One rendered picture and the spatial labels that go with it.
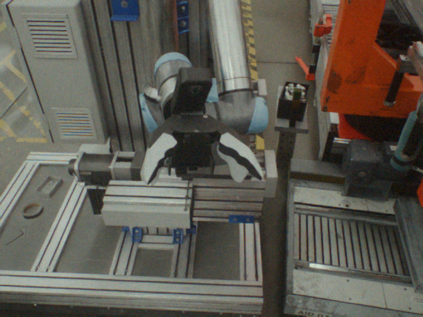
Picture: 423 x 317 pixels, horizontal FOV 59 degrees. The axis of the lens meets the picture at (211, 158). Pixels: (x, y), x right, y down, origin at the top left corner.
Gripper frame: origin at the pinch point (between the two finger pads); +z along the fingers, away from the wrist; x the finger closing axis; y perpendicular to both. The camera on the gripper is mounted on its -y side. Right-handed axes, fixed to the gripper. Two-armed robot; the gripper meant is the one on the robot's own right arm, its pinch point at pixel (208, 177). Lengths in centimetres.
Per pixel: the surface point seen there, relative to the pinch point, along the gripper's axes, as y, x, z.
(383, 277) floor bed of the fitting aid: 103, -102, -43
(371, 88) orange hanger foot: 43, -105, -105
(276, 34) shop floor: 104, -156, -337
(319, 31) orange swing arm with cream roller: 58, -138, -223
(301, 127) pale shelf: 69, -80, -110
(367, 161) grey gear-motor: 71, -105, -85
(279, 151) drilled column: 100, -83, -130
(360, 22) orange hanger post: 14, -90, -109
